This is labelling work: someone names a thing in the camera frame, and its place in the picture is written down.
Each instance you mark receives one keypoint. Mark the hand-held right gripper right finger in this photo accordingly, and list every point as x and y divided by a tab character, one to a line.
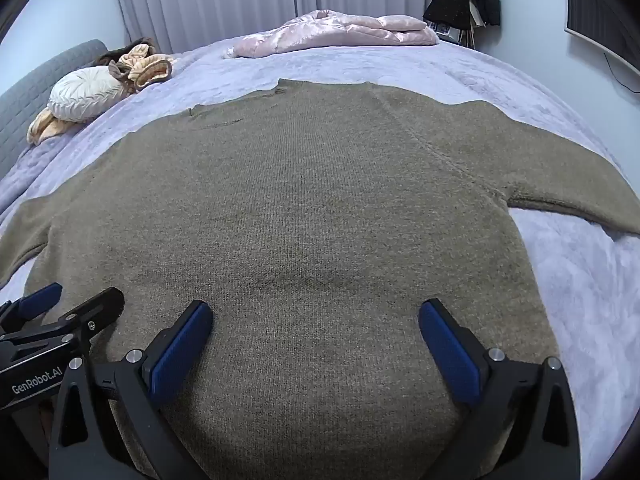
450	350

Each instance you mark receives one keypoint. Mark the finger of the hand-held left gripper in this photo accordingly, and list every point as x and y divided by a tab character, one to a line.
42	300
97	307

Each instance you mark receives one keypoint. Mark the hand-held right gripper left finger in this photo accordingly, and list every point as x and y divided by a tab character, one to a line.
182	350

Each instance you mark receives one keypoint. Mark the olive knit sweater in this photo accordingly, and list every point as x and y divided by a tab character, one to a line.
320	210

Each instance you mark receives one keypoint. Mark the grey upholstered headboard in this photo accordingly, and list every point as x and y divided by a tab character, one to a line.
25	100

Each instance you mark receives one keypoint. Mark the round white pleated cushion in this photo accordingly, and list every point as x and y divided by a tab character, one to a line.
85	92

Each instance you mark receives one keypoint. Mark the beige brown fleece garment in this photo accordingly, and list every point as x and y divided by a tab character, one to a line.
145	67

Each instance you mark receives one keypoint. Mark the lilac plush blanket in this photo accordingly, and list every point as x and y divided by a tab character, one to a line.
400	65

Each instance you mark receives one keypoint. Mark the wooden stand legs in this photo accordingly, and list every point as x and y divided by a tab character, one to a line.
470	37

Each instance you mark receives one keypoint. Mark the black bag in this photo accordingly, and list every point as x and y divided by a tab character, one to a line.
447	10

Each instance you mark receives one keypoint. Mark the pink satin quilted jacket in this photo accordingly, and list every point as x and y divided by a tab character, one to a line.
325	30

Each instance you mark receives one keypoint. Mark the wall-mounted television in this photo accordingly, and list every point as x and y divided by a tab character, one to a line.
595	15

